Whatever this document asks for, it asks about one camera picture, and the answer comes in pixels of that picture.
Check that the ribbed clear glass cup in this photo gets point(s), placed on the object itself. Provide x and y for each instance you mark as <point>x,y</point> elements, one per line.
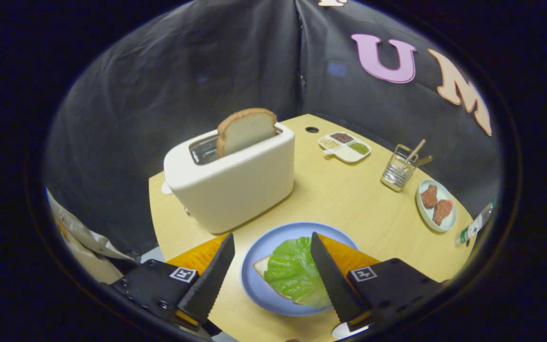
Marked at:
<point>397,173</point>

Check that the brown meat slice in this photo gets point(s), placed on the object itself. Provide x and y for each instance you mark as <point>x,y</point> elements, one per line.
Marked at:
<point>429,196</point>
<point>443,211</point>

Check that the blue plate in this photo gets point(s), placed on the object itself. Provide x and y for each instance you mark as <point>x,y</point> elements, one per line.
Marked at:
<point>259,251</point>

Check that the clear plastic water bottle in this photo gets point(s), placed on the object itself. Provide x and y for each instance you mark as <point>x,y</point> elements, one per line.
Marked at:
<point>473,228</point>

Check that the white bread slice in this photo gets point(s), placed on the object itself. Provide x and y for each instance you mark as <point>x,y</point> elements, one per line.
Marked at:
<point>261,267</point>

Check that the white divided seasoning dish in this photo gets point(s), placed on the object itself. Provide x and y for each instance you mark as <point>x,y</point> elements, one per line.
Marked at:
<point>349,154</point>

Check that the green lettuce leaf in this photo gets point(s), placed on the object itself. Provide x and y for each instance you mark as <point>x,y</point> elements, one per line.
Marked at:
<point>292,270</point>

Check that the white toaster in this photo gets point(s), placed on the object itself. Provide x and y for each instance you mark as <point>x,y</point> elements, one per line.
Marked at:
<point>235,190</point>

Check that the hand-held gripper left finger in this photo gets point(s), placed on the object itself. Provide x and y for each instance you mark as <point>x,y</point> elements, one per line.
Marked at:
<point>212,280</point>

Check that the toast bread slice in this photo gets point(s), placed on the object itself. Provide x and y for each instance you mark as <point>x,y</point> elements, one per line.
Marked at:
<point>247,130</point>

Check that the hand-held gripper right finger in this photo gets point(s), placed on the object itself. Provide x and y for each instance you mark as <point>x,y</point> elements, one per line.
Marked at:
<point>335,280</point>

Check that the beige cloth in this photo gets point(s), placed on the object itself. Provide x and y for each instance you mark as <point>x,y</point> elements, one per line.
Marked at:
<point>79,232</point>

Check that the pale green plate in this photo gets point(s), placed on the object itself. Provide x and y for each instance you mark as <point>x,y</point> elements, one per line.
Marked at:
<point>447,223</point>

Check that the wooden stick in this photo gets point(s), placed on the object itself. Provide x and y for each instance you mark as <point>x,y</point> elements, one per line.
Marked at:
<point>417,148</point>

